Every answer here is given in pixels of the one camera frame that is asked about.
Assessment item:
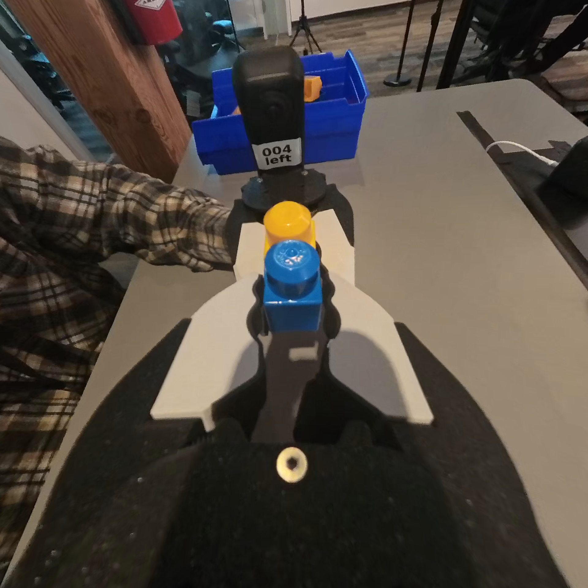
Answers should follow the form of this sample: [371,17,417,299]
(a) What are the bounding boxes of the dark grey box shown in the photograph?
[537,135,588,200]

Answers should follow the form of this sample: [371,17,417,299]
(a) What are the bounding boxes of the red fire extinguisher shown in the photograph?
[124,0,183,46]

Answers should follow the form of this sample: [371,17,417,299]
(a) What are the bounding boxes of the yellow one-stud block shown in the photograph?
[263,201,318,253]

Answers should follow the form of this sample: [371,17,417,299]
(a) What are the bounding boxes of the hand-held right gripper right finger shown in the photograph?
[324,271,435,424]

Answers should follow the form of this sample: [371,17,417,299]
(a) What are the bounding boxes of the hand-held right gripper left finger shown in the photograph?
[150,272,268,432]

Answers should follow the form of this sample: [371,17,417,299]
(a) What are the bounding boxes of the black pole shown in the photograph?
[436,0,475,90]

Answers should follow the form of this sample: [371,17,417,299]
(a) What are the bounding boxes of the person's left forearm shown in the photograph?
[0,135,234,570]

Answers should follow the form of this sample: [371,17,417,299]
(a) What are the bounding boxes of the white cable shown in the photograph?
[486,140,560,167]

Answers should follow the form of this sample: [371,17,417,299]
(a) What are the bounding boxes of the tablet floor stand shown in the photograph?
[383,0,414,88]
[416,0,445,92]

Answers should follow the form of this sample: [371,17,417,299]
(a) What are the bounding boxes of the pile of coloured toy blocks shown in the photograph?
[232,76,323,116]

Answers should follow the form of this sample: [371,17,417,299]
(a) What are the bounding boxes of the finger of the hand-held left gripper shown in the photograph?
[233,220,268,282]
[311,209,357,286]

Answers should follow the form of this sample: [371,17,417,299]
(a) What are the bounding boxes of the black studio light stand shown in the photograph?
[289,0,324,56]

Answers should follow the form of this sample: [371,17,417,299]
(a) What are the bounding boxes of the black office chair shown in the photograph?
[172,18,240,99]

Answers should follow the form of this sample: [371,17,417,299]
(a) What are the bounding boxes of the blue mega block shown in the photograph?
[262,240,325,334]

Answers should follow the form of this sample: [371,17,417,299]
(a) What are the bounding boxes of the blue plastic bin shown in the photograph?
[192,50,369,176]

